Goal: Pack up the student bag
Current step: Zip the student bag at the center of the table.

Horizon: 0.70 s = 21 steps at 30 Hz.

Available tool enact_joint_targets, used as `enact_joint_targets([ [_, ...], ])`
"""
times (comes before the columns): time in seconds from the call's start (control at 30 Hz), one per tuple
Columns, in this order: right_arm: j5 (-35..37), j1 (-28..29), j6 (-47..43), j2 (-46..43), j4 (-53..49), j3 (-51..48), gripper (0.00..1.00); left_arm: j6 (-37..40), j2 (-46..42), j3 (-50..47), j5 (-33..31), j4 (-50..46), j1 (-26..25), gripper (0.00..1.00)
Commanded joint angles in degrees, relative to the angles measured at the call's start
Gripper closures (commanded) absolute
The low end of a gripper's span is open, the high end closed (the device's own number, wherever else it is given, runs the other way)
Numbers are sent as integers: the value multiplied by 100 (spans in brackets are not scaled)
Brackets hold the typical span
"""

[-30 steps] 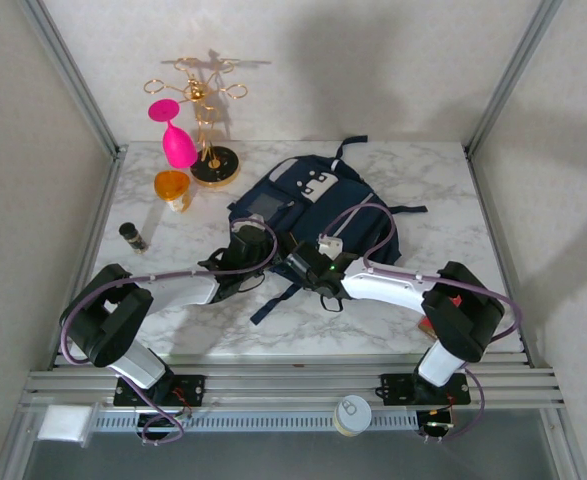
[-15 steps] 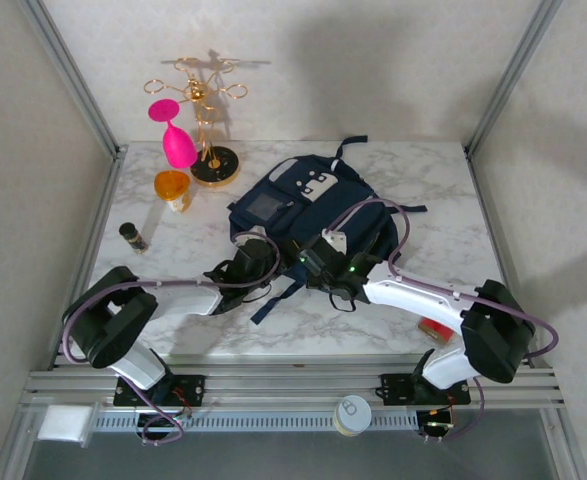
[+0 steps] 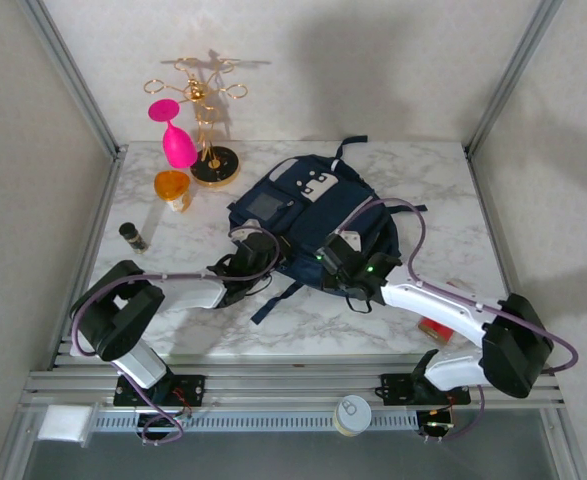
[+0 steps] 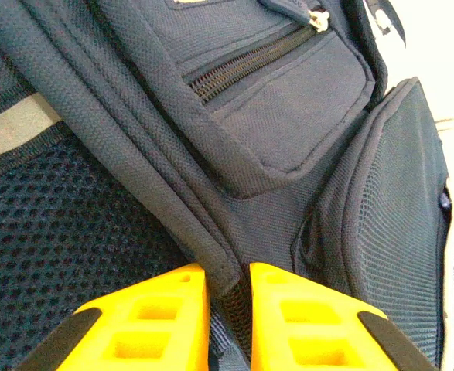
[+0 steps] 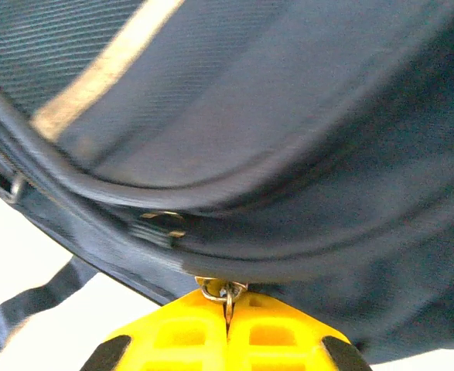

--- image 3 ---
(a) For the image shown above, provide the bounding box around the slotted grey cable duct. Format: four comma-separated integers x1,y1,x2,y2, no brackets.
90,410,419,432

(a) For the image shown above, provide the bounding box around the pink goblet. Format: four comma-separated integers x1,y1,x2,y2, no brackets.
147,98,199,170

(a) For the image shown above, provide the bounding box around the small black bottle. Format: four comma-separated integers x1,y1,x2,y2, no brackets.
118,222,149,254

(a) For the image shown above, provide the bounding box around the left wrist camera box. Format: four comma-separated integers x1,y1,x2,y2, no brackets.
230,224,264,246

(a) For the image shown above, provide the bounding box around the aluminium mounting rail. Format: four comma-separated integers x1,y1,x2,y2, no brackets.
20,367,567,411

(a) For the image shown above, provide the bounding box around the gold wire glass rack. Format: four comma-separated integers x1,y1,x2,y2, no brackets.
143,56,249,190

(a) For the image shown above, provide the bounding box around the aluminium frame post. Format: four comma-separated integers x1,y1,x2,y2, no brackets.
20,0,127,156
465,0,564,154

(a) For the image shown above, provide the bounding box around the red carton box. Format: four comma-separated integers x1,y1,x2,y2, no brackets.
417,276,470,347

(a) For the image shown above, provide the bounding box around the white foam pad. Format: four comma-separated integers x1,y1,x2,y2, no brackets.
36,404,94,444

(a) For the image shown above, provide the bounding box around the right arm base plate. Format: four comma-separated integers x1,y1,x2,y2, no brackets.
380,372,473,406

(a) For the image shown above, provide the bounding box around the aluminium side rail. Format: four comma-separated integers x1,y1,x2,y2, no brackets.
50,149,127,371
465,147,544,369

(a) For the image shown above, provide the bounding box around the orange plastic cup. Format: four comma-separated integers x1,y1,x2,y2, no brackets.
153,170,193,214

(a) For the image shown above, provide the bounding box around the navy blue backpack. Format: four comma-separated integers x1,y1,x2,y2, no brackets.
226,135,429,326

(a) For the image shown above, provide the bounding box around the tin can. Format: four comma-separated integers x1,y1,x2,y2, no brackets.
333,394,373,438

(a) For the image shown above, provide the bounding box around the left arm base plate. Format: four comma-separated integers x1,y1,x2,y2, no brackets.
113,374,207,407

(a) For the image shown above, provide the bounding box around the small LED circuit board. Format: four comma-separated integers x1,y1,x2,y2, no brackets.
136,412,194,445
415,408,457,445

